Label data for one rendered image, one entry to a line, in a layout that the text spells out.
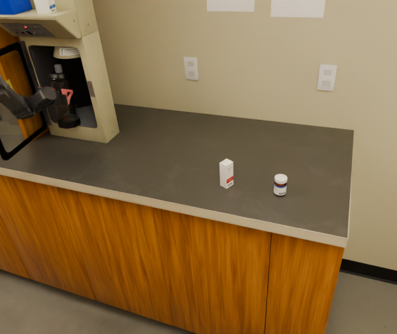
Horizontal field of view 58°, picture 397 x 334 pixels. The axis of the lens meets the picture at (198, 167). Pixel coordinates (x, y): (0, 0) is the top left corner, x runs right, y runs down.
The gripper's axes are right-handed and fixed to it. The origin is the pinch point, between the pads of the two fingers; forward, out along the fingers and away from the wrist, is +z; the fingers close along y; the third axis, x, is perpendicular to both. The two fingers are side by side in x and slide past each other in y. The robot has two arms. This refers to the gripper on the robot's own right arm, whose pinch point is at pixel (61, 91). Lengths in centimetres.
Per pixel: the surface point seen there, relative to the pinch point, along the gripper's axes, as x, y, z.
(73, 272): 90, 2, -20
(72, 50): -17.0, -7.8, 2.2
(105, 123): 14.4, -17.4, 2.3
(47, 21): -30.5, -11.3, -13.4
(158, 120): 21.6, -32.0, 26.3
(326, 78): -2, -109, 35
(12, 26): -28.0, 8.0, -9.4
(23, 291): 120, 45, -18
